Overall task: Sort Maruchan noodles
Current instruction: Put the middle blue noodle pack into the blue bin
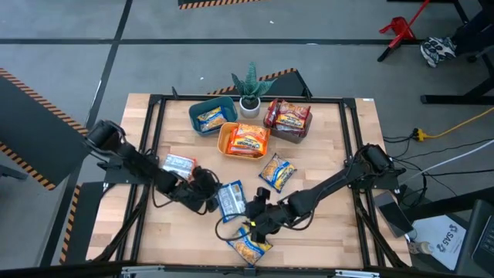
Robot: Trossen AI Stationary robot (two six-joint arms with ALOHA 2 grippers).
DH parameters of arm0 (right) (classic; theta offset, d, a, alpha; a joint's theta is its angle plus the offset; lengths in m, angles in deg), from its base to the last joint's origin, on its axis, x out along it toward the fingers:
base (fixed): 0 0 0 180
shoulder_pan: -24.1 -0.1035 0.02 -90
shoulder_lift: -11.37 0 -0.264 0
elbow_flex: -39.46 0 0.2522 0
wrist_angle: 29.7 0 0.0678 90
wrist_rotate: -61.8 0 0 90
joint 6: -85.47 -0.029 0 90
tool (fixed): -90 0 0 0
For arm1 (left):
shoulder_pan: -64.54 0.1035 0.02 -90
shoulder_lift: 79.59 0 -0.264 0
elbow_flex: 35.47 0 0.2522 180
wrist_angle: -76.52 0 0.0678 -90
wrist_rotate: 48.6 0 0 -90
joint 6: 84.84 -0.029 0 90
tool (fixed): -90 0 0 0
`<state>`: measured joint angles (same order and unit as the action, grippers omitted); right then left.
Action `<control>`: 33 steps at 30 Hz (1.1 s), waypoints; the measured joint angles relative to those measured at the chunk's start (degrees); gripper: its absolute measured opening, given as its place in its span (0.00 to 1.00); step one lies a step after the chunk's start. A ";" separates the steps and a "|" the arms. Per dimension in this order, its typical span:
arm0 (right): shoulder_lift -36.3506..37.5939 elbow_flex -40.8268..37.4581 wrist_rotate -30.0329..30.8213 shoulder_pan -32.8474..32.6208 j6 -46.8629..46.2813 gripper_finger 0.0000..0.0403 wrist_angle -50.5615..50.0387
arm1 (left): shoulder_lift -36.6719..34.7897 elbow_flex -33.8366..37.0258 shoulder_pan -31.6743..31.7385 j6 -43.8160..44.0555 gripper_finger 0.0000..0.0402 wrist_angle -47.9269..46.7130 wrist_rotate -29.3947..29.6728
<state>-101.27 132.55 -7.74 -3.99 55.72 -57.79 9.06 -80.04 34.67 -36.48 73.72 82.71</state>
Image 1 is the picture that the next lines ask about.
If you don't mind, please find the black desk frame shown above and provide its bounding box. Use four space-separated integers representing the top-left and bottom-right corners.
420 49 494 106

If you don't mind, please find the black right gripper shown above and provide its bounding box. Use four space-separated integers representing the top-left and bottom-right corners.
245 187 291 245

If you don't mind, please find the large black hazard-striped mat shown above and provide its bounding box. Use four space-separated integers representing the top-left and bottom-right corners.
0 67 101 192

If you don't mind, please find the person's shoe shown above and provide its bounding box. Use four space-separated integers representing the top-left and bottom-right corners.
420 36 458 69

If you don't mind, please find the snake plant in white pot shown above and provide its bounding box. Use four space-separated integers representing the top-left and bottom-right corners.
230 61 277 119

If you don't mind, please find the narrow black hazard-striped mat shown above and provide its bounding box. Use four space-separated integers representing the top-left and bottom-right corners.
38 181 107 267

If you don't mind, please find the teal plastic bin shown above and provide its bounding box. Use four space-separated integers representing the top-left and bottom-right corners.
188 96 239 137

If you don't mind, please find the person's leg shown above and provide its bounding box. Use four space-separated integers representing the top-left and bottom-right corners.
451 9 494 55

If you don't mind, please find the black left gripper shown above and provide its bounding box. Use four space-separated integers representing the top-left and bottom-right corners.
180 167 224 215

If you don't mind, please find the red metal stand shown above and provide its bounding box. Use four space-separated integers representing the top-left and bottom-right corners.
378 0 431 49

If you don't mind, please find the clear plastic bottle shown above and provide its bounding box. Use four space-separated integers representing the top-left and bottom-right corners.
408 239 435 256

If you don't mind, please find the grey-brown plastic bin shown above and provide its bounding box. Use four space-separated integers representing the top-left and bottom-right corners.
262 98 314 144

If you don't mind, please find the yellow extension cable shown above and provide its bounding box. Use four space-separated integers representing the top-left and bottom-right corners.
414 107 494 142

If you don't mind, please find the blue Maruchan noodle packet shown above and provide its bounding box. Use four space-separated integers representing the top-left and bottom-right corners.
197 107 228 134
217 179 248 224
258 153 298 194
225 222 274 266

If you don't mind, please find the black stand foot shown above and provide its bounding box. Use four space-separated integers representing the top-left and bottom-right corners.
0 164 29 181
377 38 406 63

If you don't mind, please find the black smartphone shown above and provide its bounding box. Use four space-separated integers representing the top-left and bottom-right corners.
374 190 414 238

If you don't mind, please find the black desk leg bar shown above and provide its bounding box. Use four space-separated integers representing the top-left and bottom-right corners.
403 186 494 223

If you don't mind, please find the black floor cable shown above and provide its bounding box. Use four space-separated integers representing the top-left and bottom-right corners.
381 137 494 161

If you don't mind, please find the silver camera mount bar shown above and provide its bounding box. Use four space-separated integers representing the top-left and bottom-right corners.
120 263 381 278

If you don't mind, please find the yellow-orange plastic bin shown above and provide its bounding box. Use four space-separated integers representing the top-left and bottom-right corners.
217 121 271 160

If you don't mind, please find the black hazard-striped floor mat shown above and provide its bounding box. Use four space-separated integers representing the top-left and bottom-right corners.
177 0 263 11
208 67 313 98

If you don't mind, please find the white floor cable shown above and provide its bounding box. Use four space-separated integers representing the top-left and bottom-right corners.
429 139 494 170

